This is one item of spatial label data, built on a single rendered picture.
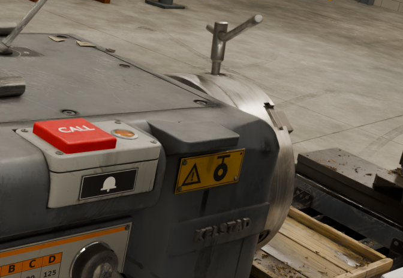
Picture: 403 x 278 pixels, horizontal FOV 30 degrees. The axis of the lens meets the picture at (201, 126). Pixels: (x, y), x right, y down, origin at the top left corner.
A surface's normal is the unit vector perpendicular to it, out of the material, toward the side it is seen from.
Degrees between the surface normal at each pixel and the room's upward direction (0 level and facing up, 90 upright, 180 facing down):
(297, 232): 0
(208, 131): 0
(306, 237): 0
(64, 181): 90
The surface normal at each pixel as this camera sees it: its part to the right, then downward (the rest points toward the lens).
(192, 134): 0.20, -0.93
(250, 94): 0.43, -0.75
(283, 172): 0.71, 0.02
